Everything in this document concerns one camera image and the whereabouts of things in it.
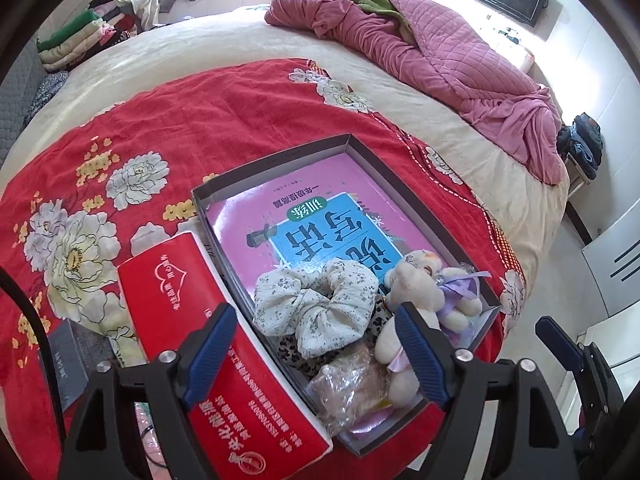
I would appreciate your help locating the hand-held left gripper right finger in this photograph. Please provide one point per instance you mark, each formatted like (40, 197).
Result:
(422, 350)

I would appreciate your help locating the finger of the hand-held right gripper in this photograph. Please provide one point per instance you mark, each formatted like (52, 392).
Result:
(555, 340)

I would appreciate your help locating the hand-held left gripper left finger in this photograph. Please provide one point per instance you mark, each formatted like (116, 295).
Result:
(210, 345)

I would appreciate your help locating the white plush teddy bear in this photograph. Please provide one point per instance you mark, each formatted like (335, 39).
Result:
(415, 285)

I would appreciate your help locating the red tissue box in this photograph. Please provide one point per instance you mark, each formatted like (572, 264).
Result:
(165, 280)

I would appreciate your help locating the leopard print scrunchie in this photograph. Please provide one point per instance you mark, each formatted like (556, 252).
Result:
(295, 355)

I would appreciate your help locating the pale floral scrunchie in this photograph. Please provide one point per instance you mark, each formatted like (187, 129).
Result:
(300, 305)

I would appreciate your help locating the shallow grey cardboard box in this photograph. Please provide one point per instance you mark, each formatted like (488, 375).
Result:
(280, 160)

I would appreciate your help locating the clear plastic packet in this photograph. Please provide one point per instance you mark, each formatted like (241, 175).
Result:
(350, 385)

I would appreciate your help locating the white cabinet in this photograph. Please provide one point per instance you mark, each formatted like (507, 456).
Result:
(615, 280)

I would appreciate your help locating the pink book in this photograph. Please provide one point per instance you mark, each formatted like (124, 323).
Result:
(260, 225)

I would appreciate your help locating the blue booklet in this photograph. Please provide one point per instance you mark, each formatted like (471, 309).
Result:
(65, 360)

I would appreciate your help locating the dark clothes pile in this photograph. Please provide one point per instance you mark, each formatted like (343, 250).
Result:
(580, 145)

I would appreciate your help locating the red floral blanket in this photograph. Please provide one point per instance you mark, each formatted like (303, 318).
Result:
(200, 110)

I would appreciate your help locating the pink quilt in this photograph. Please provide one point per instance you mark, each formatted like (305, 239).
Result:
(450, 60)

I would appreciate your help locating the dark blue patterned cloth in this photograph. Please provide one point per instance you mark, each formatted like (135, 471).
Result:
(47, 91)

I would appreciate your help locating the bed with cream sheet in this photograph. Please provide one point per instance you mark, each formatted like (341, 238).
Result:
(200, 40)

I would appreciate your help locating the grey padded headboard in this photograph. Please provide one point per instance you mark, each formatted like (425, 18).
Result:
(15, 105)

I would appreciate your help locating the stack of folded clothes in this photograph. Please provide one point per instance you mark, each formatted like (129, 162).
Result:
(65, 45)

